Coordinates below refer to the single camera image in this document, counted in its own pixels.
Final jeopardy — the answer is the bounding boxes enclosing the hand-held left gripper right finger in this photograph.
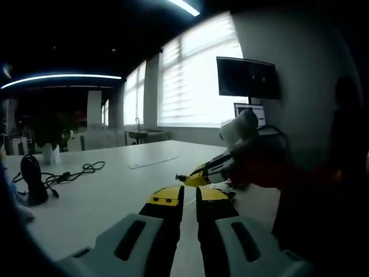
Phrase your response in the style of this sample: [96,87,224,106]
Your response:
[195,186,315,277]

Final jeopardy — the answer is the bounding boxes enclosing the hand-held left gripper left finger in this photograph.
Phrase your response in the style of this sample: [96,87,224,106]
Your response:
[54,185,185,277]

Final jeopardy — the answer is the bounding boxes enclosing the open laptop lit screen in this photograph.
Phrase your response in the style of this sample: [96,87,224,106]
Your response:
[233,102,268,128]

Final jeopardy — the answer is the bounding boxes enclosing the clear flat acrylic strip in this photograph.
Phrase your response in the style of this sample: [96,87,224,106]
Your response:
[129,155,180,170]

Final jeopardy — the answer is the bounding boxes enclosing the wide white window blind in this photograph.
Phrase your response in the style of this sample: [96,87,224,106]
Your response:
[157,13,250,129]

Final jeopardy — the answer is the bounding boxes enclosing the sink with faucet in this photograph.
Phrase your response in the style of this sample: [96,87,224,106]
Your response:
[124,117,172,144]

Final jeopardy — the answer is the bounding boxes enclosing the person's dark clothing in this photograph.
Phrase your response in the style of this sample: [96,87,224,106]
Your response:
[272,173,369,277]

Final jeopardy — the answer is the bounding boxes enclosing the narrow white window blind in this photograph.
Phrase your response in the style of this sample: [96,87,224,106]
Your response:
[123,60,147,127]

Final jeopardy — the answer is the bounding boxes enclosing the white low cabinet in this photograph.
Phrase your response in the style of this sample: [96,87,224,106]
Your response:
[71,126,126,151]

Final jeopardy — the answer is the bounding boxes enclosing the black stand device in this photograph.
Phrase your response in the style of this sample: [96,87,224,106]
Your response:
[20,154,49,206]

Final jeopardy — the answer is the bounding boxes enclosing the clear plastic bag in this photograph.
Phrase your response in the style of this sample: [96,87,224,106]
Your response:
[16,201,35,223]

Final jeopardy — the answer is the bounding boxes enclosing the green plant in white pot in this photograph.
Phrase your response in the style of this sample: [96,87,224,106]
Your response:
[28,111,73,165]

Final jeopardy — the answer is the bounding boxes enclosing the white square pillar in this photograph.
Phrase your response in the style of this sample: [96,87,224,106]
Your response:
[86,90,102,128]

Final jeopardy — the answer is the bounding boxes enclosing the ceiling light strip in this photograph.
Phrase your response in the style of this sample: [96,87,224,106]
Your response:
[168,0,202,17]
[1,74,122,89]

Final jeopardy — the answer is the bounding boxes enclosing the large black wall monitor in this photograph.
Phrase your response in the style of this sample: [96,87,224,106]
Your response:
[216,56,282,100]

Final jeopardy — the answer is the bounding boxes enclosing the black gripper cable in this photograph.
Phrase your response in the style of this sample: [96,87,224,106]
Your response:
[273,128,293,165]

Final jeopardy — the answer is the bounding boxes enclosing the black power cable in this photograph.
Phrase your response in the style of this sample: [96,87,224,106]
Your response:
[11,160,106,199]

